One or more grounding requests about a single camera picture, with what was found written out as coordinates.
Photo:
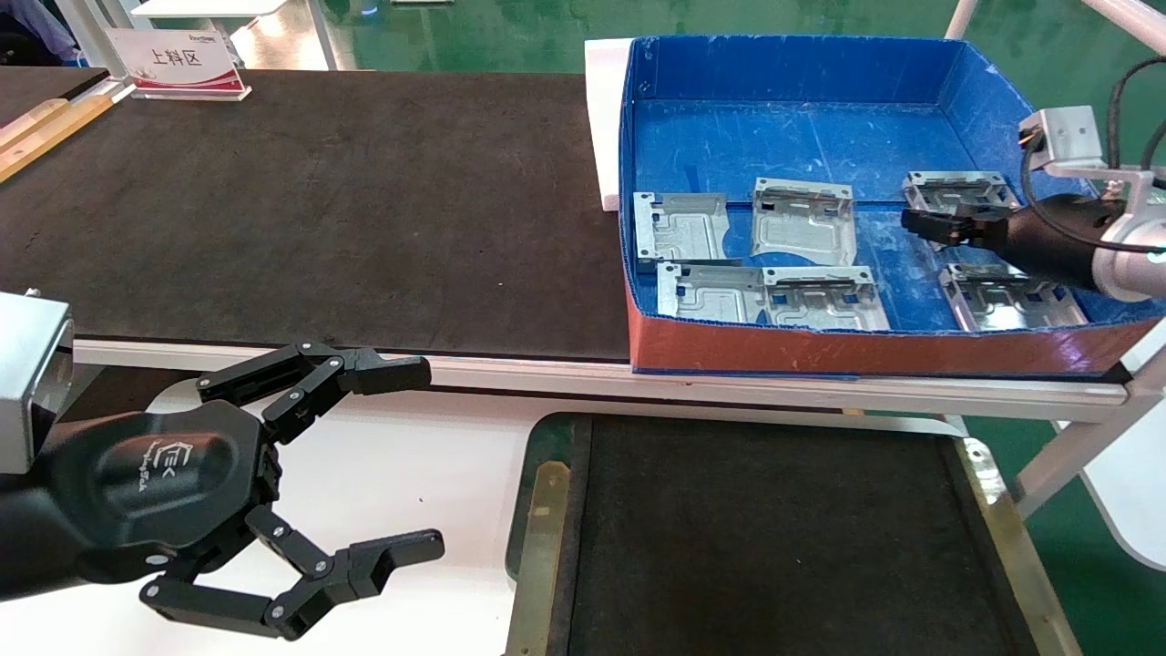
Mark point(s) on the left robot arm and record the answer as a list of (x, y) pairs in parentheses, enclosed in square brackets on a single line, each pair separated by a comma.
[(27, 547)]

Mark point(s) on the long wooden strip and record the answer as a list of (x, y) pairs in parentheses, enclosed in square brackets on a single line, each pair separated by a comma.
[(55, 132)]

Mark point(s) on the black tray container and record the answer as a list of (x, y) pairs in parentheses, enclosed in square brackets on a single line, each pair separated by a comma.
[(729, 528)]

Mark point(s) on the blue corrugated plastic box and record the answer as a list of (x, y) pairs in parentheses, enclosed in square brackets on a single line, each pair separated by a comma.
[(820, 137)]

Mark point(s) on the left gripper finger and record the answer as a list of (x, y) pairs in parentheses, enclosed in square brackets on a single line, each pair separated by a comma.
[(314, 372), (346, 569)]

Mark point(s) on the white rounded table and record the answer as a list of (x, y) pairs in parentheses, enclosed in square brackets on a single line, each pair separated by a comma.
[(1139, 510)]

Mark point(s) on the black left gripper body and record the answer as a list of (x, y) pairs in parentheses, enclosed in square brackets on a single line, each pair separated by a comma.
[(173, 474)]

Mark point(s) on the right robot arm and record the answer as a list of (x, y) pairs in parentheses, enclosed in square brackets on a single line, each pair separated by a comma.
[(1139, 264)]

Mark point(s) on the person in blue clothes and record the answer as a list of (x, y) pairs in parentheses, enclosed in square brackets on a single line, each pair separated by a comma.
[(32, 27)]

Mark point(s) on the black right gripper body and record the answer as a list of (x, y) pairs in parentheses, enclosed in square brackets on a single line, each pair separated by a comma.
[(1057, 237)]

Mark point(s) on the stamped sheet metal part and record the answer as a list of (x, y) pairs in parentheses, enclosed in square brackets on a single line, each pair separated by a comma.
[(806, 228), (956, 187), (683, 228), (1002, 305), (710, 296), (824, 305)]

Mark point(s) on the white red sign placard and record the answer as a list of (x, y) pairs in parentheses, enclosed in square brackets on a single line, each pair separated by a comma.
[(178, 59)]

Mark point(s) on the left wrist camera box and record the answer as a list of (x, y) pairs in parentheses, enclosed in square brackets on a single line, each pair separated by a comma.
[(27, 383)]

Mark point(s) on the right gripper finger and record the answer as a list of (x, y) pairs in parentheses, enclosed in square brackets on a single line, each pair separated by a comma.
[(929, 226), (979, 215)]

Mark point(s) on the aluminium table edge rail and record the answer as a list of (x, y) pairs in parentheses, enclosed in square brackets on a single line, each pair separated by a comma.
[(547, 374)]

